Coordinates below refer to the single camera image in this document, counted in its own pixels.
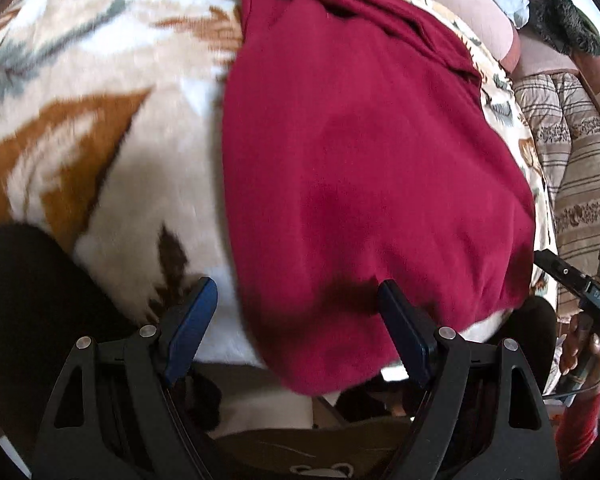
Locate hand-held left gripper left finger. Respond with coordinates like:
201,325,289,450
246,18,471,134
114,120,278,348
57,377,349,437
32,277,231,480

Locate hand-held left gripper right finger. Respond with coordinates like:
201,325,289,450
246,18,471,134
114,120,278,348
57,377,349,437
378,280,562,480

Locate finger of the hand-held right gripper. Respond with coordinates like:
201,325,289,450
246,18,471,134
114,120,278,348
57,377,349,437
534,248,590,295

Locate dark red garment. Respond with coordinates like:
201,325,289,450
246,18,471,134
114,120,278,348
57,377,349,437
222,0,537,397

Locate person's right forearm red sleeve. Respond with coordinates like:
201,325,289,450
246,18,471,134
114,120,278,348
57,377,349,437
554,386,600,480

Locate person's right hand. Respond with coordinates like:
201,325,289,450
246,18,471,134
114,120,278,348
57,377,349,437
559,312,600,387

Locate person's right leg black pants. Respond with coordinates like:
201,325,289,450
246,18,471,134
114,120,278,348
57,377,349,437
487,296,559,397

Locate person's leg black pants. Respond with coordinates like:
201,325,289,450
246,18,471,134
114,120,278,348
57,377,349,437
487,296,559,397
0,223,143,463

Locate striped floral quilt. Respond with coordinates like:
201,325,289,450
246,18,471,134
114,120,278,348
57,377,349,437
511,71,600,281

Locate person's brown bear print top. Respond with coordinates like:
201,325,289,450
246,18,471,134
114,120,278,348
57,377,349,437
214,412,417,480

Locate person's left leg black pants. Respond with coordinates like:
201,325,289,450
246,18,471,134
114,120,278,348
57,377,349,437
0,223,143,463

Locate leaf print fleece blanket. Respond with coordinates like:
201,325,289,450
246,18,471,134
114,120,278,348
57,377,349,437
0,0,560,431

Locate dark furry cloth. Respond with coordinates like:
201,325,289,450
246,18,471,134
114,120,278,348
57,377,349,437
527,0,600,58

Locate pink pillow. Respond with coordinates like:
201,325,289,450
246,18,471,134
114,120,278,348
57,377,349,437
380,0,581,77

